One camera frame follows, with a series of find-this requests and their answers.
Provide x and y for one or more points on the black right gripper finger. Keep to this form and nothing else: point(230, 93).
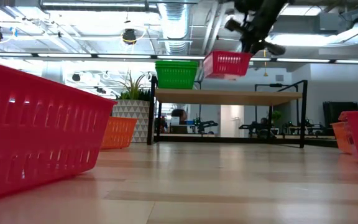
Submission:
point(245, 43)
point(257, 46)

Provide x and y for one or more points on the green plastic basket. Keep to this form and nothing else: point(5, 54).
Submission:
point(176, 62)
point(176, 79)

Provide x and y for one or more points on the orange plastic basket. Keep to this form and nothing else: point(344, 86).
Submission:
point(120, 132)
point(340, 137)

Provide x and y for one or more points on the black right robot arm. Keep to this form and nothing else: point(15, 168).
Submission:
point(272, 4)

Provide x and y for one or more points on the background black robot arm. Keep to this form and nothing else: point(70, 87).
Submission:
point(204, 125)
point(303, 128)
point(255, 128)

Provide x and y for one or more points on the linear ceiling light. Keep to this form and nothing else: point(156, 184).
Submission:
point(120, 56)
point(303, 60)

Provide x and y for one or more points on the small background plant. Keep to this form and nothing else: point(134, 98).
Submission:
point(277, 116)

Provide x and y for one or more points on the person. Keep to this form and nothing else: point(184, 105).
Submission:
point(263, 120)
point(179, 115)

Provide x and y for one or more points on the black monitor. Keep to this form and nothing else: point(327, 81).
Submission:
point(340, 113)

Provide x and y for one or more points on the succulent in patterned pot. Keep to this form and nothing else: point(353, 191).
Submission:
point(130, 109)

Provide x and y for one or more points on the white building column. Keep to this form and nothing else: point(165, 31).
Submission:
point(53, 70)

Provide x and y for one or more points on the grey wall vent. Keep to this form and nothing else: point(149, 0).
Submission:
point(279, 78)

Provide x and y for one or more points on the wooden shelf black metal frame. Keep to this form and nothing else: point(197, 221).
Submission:
point(228, 97)

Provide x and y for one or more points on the silver ventilation duct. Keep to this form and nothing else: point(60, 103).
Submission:
point(176, 28)

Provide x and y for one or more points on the black aluminium rig frame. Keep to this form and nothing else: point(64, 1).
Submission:
point(228, 140)

